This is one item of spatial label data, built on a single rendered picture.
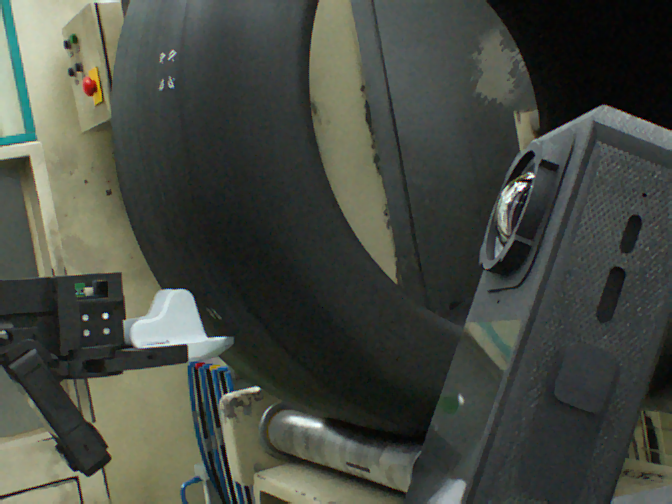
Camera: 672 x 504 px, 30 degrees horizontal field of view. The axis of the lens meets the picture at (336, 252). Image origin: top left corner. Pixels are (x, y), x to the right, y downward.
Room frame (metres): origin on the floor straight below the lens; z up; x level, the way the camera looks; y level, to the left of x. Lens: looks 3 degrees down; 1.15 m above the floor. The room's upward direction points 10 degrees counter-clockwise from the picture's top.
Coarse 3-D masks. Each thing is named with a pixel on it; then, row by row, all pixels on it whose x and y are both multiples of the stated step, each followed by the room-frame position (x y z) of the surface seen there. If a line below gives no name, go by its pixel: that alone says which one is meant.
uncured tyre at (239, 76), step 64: (192, 0) 0.97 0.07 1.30; (256, 0) 0.95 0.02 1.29; (512, 0) 1.37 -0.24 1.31; (576, 0) 1.38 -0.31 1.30; (640, 0) 1.31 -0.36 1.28; (128, 64) 1.09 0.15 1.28; (192, 64) 0.96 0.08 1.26; (256, 64) 0.95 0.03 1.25; (576, 64) 1.39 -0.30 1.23; (640, 64) 1.35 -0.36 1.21; (128, 128) 1.09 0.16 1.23; (192, 128) 0.96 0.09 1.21; (256, 128) 0.94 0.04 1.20; (128, 192) 1.12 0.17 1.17; (192, 192) 0.97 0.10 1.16; (256, 192) 0.94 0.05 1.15; (320, 192) 0.95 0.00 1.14; (192, 256) 1.01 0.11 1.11; (256, 256) 0.96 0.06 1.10; (320, 256) 0.95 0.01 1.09; (256, 320) 0.98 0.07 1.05; (320, 320) 0.96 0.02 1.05; (384, 320) 0.97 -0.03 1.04; (448, 320) 1.32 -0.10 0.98; (256, 384) 1.17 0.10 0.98; (320, 384) 1.00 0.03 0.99; (384, 384) 0.99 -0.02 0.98
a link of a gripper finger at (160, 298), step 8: (160, 296) 1.05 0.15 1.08; (152, 304) 1.04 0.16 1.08; (160, 304) 1.05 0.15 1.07; (152, 312) 1.04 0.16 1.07; (160, 312) 1.05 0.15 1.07; (128, 320) 1.04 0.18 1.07; (136, 320) 1.04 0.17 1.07; (128, 328) 1.03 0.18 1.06; (128, 336) 1.03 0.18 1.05; (128, 344) 1.03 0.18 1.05; (144, 344) 1.03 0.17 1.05; (152, 344) 1.03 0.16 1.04
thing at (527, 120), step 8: (520, 112) 1.63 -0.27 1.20; (528, 112) 1.64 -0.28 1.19; (536, 112) 1.63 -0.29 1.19; (520, 120) 1.63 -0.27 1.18; (528, 120) 1.64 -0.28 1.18; (536, 120) 1.62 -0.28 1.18; (520, 128) 1.63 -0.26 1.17; (528, 128) 1.64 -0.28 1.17; (536, 128) 1.63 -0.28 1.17; (520, 136) 1.63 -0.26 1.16; (528, 136) 1.64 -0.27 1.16; (536, 136) 1.64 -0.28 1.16; (520, 144) 1.64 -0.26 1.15; (528, 144) 1.64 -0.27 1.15
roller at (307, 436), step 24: (288, 432) 1.25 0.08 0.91; (312, 432) 1.20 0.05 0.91; (336, 432) 1.16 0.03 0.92; (360, 432) 1.13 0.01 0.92; (384, 432) 1.11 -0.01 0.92; (312, 456) 1.20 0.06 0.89; (336, 456) 1.14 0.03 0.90; (360, 456) 1.09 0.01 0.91; (384, 456) 1.05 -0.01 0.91; (408, 456) 1.02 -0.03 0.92; (384, 480) 1.06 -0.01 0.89; (408, 480) 1.01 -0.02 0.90
